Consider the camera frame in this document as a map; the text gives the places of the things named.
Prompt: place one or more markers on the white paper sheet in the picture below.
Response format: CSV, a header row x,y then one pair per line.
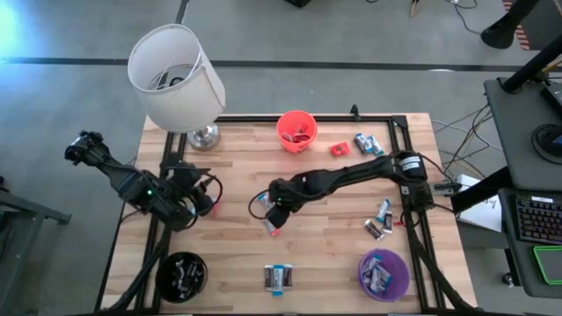
x,y
483,215

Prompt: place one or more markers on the black plastic bucket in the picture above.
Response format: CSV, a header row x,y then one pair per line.
x,y
164,267

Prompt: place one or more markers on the backlit black keyboard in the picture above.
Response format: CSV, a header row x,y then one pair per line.
x,y
540,219

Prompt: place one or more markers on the black stand foot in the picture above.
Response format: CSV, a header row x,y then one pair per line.
x,y
500,33

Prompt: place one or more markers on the grey metal side table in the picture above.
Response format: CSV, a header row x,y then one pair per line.
x,y
26,210

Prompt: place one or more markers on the round black stand base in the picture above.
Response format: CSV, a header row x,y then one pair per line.
x,y
546,142

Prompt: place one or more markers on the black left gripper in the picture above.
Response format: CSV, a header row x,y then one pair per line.
x,y
182,175

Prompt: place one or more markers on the black monitor pole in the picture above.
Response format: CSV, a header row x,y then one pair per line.
x,y
531,66

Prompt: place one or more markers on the white power adapter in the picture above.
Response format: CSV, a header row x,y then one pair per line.
x,y
469,183

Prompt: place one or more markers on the dark grey desk top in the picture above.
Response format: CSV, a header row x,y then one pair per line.
x,y
518,263

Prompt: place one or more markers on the white shade silver table lamp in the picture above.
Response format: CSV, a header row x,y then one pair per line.
x,y
175,88

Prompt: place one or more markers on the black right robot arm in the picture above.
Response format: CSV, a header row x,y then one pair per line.
x,y
351,175

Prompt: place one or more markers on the grey metal mounting bracket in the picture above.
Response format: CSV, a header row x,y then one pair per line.
x,y
406,188

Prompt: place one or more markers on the black desk device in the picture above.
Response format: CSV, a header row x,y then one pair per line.
x,y
554,98

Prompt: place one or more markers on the black frame clamp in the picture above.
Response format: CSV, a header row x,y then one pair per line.
x,y
355,112

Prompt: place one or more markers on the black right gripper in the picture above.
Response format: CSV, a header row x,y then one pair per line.
x,y
278,216

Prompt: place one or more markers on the orange pumpkin face bucket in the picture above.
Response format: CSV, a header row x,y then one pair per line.
x,y
292,117

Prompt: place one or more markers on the purple pumpkin face bucket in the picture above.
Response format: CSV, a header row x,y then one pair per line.
x,y
397,272

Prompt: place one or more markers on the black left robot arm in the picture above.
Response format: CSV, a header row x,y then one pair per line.
x,y
127,182

